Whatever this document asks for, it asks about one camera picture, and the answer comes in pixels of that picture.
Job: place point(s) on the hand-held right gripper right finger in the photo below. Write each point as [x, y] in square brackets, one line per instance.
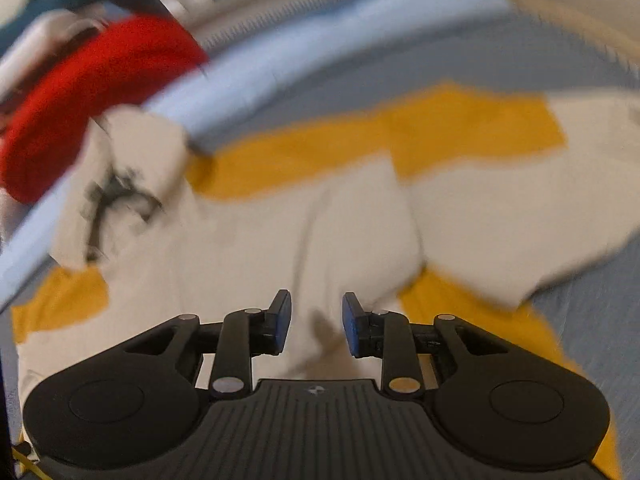
[350, 326]

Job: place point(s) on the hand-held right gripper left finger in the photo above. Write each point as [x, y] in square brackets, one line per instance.
[282, 321]

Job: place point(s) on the cream and yellow shirt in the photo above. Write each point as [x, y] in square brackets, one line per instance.
[350, 220]

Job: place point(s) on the light blue folded sheet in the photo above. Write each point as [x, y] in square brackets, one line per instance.
[300, 60]

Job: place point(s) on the grey bed mattress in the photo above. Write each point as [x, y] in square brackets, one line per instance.
[450, 55]

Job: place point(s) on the red folded cloth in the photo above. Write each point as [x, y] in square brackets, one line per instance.
[100, 90]

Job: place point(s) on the wooden bed frame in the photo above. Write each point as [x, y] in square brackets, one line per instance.
[575, 15]

